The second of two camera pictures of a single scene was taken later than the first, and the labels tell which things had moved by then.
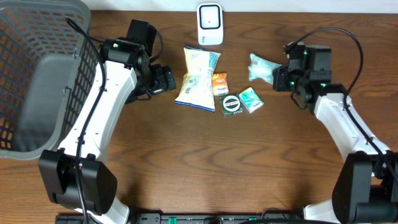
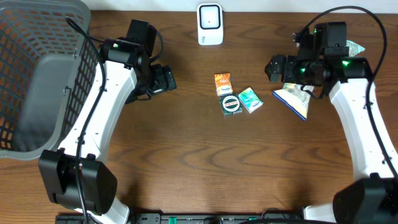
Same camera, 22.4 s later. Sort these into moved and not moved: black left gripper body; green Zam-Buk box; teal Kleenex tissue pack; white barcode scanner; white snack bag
Moved: white snack bag
Not moved: black left gripper body; teal Kleenex tissue pack; green Zam-Buk box; white barcode scanner
